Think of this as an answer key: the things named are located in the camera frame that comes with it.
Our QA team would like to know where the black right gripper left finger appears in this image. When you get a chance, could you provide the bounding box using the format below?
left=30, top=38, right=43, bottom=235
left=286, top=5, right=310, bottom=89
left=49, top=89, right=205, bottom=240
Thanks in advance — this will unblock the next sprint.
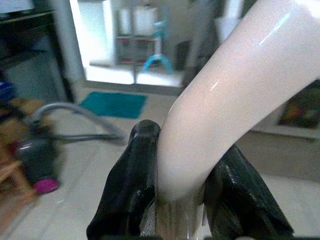
left=86, top=119, right=162, bottom=240

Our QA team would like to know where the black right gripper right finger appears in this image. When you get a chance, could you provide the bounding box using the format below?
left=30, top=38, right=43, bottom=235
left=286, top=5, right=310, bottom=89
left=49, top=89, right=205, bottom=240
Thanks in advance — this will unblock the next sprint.
left=203, top=144, right=295, bottom=240

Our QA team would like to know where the white plastic broom handle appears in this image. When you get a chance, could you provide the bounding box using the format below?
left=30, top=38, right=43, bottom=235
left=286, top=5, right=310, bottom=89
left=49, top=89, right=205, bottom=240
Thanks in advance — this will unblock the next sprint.
left=156, top=0, right=320, bottom=203

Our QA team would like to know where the teal floor mat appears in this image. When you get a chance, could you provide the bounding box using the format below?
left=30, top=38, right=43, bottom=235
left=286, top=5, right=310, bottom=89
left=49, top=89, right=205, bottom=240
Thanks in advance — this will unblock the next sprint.
left=79, top=91, right=148, bottom=120

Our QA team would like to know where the grey canister vacuum cleaner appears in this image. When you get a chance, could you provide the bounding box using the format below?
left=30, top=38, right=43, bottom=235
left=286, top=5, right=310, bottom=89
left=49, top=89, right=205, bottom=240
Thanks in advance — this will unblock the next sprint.
left=13, top=119, right=61, bottom=195

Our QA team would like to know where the framed colourful picture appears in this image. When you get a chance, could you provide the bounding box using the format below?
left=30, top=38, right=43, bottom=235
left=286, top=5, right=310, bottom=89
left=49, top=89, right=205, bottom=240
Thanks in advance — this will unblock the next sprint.
left=277, top=79, right=320, bottom=130

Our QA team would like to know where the light blue standing tool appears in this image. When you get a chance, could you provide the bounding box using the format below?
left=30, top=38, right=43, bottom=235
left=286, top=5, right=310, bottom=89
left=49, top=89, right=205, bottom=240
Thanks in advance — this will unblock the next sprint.
left=142, top=20, right=174, bottom=74

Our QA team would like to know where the white shelf unit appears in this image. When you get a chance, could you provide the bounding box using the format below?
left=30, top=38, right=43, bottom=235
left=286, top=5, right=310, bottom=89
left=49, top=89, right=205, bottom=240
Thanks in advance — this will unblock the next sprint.
left=114, top=3, right=161, bottom=66

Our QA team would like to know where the black cabinet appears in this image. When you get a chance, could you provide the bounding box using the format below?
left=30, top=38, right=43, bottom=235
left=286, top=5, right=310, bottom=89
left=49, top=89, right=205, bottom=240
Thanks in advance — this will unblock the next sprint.
left=0, top=9, right=75, bottom=106

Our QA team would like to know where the sliding glass door frame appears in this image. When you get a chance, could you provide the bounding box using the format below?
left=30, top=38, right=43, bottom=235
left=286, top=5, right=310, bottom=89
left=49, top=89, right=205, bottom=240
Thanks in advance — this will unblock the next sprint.
left=68, top=0, right=191, bottom=89

